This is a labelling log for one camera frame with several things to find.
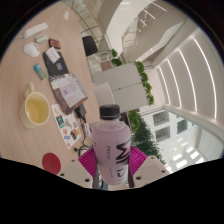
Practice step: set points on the white planter cabinet with plants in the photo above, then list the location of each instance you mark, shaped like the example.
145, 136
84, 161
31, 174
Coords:
123, 86

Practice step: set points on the flat round red coaster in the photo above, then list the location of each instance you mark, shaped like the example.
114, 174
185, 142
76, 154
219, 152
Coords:
51, 163

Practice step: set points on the small black red case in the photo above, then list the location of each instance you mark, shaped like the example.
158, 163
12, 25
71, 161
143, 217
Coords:
54, 44

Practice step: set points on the small white paper slip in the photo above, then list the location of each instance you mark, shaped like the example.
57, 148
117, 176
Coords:
66, 15

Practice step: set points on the brown planter with green plants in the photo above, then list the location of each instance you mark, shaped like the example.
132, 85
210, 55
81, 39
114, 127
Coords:
115, 61

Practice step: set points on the white chair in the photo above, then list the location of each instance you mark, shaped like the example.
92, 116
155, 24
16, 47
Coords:
104, 95

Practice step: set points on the white computer mouse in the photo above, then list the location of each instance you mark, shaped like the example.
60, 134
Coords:
31, 50

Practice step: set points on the glass railing with wooden handrail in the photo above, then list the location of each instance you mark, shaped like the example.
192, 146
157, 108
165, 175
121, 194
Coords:
91, 20

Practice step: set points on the purple drink bottle black cap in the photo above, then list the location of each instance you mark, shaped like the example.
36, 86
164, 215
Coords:
108, 150

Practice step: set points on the small grey device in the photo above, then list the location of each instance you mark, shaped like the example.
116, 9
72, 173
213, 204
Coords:
41, 38

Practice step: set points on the ceiling light strips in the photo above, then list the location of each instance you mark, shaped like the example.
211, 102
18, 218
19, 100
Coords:
188, 80

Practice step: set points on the long white device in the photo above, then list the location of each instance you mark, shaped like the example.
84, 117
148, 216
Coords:
35, 30

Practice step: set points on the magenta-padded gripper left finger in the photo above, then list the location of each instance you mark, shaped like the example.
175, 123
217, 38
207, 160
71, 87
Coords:
75, 173

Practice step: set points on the small teal card box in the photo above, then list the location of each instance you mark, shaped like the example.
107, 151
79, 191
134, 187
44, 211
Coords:
40, 71

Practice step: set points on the black office chair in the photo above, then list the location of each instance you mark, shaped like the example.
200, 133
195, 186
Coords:
90, 46

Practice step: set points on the white paper note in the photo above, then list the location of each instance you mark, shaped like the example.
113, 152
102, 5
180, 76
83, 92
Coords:
52, 55

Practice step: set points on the open brown booklet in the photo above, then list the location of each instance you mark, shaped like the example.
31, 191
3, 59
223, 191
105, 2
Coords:
70, 93

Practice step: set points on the row of green hedge plants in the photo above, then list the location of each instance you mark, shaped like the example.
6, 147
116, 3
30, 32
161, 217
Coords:
146, 140

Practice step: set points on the pale yellow mug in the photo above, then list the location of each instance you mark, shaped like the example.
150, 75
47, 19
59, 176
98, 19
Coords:
35, 111

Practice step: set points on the black notebook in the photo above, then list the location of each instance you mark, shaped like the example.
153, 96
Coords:
55, 68

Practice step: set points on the black power adapter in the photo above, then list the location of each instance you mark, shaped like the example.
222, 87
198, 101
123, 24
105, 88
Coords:
80, 111

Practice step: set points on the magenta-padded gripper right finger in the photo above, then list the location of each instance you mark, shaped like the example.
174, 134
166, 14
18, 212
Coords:
151, 170

